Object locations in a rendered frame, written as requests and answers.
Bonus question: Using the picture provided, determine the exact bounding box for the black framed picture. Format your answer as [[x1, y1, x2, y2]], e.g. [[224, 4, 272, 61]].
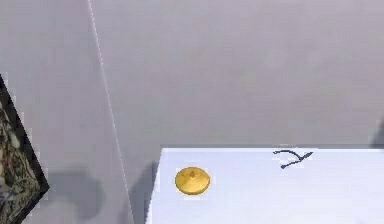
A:
[[0, 73, 51, 224]]

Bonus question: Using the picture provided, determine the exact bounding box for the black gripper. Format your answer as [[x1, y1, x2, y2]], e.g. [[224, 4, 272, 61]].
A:
[[272, 149, 315, 170]]

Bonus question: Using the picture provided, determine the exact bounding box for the white table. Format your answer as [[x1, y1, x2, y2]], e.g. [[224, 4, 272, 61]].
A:
[[144, 147, 384, 224]]

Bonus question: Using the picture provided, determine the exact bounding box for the yellow round bowl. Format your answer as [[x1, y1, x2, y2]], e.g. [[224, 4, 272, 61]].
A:
[[174, 166, 211, 196]]

